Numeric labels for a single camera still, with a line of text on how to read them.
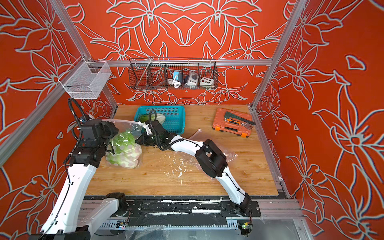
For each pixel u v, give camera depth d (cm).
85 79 90
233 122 101
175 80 84
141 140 76
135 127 79
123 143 79
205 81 95
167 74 100
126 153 81
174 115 110
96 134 52
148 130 78
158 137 70
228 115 106
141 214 72
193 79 91
